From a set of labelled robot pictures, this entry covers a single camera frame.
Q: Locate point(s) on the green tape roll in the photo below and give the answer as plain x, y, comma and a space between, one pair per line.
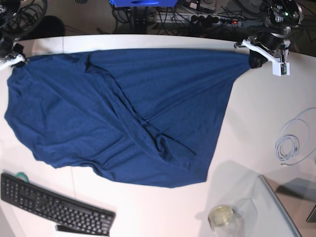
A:
22, 176

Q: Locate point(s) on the blue box with hole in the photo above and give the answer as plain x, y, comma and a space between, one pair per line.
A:
153, 3

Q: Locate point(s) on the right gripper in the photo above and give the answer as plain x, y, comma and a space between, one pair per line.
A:
18, 58

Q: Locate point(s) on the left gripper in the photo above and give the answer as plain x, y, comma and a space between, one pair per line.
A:
270, 41

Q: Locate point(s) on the black computer keyboard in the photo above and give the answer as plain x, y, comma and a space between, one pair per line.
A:
68, 213

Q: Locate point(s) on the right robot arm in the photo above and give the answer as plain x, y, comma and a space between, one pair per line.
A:
18, 18

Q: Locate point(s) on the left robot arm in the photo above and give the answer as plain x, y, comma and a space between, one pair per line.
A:
280, 16

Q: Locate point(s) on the clear glass jar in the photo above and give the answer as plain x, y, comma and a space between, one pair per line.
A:
224, 221

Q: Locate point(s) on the dark blue t-shirt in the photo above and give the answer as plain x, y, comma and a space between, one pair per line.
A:
148, 116

